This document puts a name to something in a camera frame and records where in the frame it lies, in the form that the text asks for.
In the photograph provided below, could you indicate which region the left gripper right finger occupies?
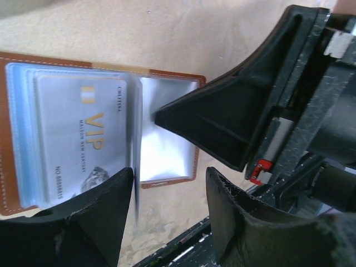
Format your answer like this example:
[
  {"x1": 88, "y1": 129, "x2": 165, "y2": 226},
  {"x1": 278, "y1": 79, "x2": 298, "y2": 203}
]
[{"x1": 206, "y1": 167, "x2": 355, "y2": 266}]

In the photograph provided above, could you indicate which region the brown leather card holder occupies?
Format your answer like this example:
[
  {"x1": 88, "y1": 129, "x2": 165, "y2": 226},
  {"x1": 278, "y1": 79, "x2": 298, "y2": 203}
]
[{"x1": 1, "y1": 52, "x2": 205, "y2": 217}]

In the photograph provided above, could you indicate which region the silver VIP card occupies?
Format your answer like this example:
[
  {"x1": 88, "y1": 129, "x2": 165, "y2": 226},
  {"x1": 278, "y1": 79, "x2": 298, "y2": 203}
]
[{"x1": 36, "y1": 73, "x2": 128, "y2": 209}]

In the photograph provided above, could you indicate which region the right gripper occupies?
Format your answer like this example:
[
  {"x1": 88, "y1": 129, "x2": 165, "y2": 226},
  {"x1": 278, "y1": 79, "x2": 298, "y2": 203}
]
[{"x1": 154, "y1": 5, "x2": 355, "y2": 214}]

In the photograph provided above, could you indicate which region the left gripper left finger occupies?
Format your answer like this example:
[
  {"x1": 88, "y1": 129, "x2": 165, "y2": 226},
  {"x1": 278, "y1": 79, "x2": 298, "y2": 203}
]
[{"x1": 1, "y1": 167, "x2": 134, "y2": 266}]

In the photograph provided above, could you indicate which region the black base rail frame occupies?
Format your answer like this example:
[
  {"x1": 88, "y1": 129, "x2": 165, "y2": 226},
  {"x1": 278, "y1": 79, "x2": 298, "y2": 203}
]
[{"x1": 134, "y1": 217, "x2": 219, "y2": 267}]

